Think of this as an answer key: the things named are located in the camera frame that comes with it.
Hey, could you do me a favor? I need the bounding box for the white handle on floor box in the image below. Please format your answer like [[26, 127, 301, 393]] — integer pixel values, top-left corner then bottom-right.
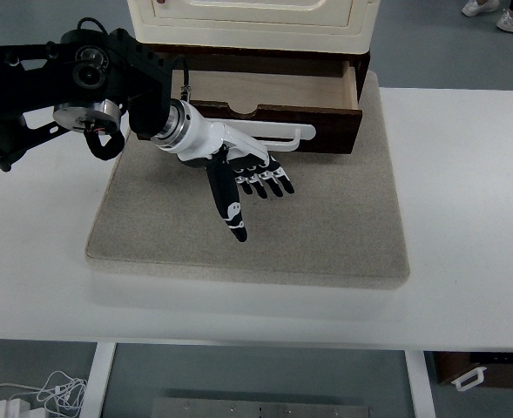
[[451, 367, 487, 392]]

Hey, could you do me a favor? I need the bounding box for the white plastic drawer handle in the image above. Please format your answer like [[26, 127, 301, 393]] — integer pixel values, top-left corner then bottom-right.
[[210, 118, 317, 152]]

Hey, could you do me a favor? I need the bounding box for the brown wooden box on floor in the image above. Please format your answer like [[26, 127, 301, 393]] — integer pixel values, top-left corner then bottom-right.
[[433, 351, 513, 388]]

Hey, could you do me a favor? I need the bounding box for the beige fabric cushion pad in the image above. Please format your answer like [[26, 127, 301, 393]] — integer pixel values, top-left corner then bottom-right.
[[85, 73, 410, 288]]

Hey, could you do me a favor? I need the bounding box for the dark wooden cabinet frame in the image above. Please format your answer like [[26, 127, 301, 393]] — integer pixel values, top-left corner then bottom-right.
[[148, 44, 370, 95]]

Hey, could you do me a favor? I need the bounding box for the right white table leg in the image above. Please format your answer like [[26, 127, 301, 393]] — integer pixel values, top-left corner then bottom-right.
[[404, 350, 436, 418]]

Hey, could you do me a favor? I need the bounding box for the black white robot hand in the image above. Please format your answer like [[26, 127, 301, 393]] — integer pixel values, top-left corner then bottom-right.
[[152, 99, 294, 242]]

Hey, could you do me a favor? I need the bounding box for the white sneaker left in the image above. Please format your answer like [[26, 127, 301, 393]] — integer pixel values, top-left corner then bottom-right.
[[462, 0, 500, 17]]

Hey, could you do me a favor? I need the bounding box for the white table leg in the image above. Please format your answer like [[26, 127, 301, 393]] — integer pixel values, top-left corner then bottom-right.
[[404, 350, 436, 418], [79, 342, 117, 418]]

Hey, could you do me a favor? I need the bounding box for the white power adapter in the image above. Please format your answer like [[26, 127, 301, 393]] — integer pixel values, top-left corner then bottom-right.
[[0, 398, 30, 418]]

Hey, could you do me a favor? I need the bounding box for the dark wooden drawer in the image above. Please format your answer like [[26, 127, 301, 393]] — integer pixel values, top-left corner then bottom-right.
[[190, 62, 363, 154]]

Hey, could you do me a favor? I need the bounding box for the white tangled cable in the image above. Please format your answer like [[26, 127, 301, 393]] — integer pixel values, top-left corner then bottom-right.
[[0, 370, 88, 416]]

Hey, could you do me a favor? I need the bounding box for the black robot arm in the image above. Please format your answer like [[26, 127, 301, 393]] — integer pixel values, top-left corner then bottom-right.
[[0, 27, 188, 172]]

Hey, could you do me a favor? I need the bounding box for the left white table leg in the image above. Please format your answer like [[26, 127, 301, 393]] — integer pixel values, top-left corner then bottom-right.
[[79, 342, 117, 418]]

